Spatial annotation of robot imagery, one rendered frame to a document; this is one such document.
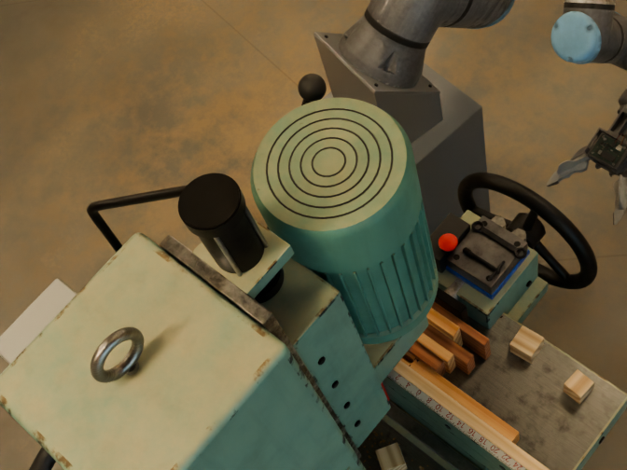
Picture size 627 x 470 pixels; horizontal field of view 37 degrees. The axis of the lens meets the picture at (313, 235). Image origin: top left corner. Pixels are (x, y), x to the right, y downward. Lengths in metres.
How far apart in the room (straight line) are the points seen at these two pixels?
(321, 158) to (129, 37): 2.37
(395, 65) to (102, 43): 1.60
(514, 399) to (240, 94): 1.78
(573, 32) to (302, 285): 0.92
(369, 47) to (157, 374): 1.17
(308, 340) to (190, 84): 2.16
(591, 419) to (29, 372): 0.85
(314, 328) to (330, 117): 0.23
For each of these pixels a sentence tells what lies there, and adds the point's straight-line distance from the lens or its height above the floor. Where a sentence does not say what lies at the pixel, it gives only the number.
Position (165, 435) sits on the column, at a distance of 0.88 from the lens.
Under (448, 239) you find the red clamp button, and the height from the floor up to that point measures 1.03.
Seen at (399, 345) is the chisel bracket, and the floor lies 1.05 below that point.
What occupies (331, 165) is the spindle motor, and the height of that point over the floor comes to 1.50.
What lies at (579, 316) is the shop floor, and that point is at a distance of 2.51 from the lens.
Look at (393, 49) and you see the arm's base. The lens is 1.93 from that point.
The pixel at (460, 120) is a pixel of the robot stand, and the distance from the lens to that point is 2.14.
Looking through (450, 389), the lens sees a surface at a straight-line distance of 1.45.
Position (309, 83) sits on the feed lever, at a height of 1.43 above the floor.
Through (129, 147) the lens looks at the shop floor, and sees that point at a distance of 3.03.
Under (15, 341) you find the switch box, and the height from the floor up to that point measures 1.48.
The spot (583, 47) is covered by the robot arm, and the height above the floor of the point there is 0.94.
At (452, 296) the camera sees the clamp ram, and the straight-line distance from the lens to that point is 1.48.
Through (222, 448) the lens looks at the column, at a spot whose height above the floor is 1.48.
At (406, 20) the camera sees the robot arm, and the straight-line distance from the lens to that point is 1.92.
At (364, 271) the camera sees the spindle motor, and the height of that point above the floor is 1.40.
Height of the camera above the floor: 2.31
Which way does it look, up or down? 60 degrees down
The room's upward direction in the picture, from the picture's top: 24 degrees counter-clockwise
